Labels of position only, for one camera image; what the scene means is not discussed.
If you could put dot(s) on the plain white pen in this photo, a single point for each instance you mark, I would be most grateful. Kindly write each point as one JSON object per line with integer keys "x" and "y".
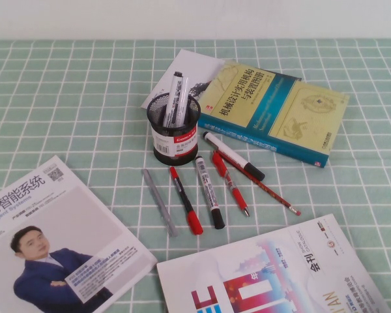
{"x": 184, "y": 94}

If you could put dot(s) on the black mesh pen holder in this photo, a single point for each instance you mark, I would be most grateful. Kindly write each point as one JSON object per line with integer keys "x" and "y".
{"x": 182, "y": 143}

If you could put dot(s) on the black pen with red cap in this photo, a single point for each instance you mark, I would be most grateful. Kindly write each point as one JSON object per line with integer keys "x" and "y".
{"x": 185, "y": 202}

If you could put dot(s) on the red gel pen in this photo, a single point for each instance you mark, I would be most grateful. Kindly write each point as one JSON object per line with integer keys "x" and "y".
{"x": 236, "y": 192}

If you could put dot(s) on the grey pen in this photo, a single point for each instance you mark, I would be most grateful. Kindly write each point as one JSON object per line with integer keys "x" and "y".
{"x": 159, "y": 202}

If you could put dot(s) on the white whiteboard marker black cap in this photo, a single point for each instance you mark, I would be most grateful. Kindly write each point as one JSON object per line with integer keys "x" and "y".
{"x": 228, "y": 151}

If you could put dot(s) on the printed white marker black cap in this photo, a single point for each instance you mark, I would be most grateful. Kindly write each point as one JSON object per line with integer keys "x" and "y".
{"x": 208, "y": 189}

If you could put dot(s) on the white marker with black end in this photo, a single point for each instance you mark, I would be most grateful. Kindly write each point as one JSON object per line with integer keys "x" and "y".
{"x": 173, "y": 98}

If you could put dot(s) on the red pencil with eraser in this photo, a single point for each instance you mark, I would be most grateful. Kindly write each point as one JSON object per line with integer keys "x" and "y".
{"x": 273, "y": 194}

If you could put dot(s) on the white paper booklet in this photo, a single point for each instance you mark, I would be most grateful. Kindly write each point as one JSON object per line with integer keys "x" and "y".
{"x": 198, "y": 65}

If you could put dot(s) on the yellow and teal book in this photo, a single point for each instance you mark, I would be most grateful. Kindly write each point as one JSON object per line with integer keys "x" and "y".
{"x": 280, "y": 107}

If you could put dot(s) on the green checkered tablecloth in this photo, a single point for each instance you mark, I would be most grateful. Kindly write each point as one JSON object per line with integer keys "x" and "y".
{"x": 84, "y": 98}

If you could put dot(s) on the white show catalogue magazine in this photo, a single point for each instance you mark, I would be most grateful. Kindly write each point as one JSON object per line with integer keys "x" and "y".
{"x": 247, "y": 277}

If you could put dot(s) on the magazine with man in suit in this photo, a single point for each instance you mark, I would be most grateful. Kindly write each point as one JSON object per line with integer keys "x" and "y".
{"x": 68, "y": 228}

